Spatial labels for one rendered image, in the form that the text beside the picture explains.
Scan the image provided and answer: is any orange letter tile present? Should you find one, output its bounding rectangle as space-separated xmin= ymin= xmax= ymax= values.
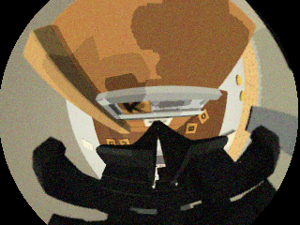
xmin=198 ymin=109 xmax=209 ymax=123
xmin=119 ymin=138 xmax=130 ymax=145
xmin=106 ymin=139 xmax=116 ymax=145
xmin=116 ymin=101 xmax=151 ymax=115

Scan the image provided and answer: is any tan tile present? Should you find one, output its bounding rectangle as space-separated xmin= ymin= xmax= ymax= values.
xmin=185 ymin=123 xmax=198 ymax=134

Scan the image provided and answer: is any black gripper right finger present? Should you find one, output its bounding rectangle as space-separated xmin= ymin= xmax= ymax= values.
xmin=157 ymin=121 xmax=229 ymax=184

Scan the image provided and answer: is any pale yellow flat block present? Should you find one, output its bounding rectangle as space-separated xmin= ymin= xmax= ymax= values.
xmin=224 ymin=131 xmax=236 ymax=149

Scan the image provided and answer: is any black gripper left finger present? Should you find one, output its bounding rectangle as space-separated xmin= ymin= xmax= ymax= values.
xmin=95 ymin=121 xmax=158 ymax=185

